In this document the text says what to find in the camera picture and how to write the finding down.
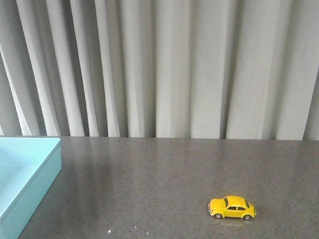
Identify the yellow toy beetle car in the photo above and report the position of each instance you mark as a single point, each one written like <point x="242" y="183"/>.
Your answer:
<point x="231" y="207"/>

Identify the light blue storage box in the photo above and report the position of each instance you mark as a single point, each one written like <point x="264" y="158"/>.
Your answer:
<point x="28" y="167"/>

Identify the grey pleated curtain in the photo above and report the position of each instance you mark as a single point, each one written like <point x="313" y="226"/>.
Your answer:
<point x="217" y="69"/>

